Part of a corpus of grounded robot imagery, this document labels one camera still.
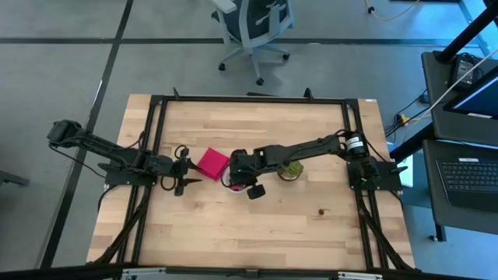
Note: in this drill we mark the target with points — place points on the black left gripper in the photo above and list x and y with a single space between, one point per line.
181 167

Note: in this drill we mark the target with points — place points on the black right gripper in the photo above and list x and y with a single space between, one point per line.
243 167

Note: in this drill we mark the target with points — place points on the clear plastic tub container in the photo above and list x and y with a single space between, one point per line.
224 182

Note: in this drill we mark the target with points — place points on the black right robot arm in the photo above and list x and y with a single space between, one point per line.
303 149

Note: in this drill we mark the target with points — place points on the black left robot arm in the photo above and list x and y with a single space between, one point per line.
116 153

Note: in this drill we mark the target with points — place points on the folded red cloth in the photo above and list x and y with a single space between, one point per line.
213 163

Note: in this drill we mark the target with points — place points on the succulents in black pot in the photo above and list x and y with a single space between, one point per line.
290 171

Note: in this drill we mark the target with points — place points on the grey office chair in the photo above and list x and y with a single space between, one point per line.
253 23

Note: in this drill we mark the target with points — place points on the black side desk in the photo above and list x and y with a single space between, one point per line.
443 128

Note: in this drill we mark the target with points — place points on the black laptop keyboard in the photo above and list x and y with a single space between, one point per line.
468 183

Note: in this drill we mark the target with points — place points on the black power adapter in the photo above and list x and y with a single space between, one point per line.
463 70

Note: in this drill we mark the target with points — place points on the computer monitor blue screen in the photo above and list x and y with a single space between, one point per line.
478 99

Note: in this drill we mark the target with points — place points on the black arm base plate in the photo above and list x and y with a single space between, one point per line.
375 175
130 177

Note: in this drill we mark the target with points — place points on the black table frame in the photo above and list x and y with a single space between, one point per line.
253 99

